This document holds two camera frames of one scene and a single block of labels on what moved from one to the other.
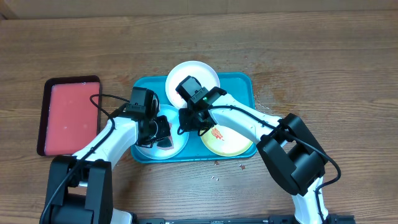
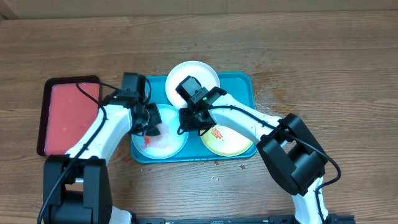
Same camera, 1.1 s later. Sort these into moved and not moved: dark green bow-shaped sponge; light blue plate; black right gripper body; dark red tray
Moved: dark green bow-shaped sponge
Not moved: black right gripper body; light blue plate; dark red tray
